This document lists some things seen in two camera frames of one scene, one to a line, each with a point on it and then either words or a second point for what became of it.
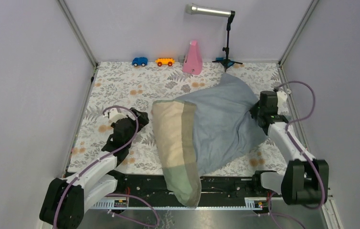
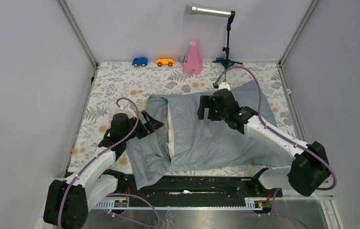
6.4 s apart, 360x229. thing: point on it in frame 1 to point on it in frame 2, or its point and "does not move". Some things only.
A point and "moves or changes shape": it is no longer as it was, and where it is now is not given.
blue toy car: (140, 61) does not move
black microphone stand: (227, 63) does not move
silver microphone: (192, 9) does not move
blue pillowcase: (225, 130) moves or changes shape
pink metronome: (193, 60) does not move
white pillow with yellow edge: (174, 122) moves or changes shape
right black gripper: (253, 111) to (207, 101)
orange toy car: (168, 61) does not move
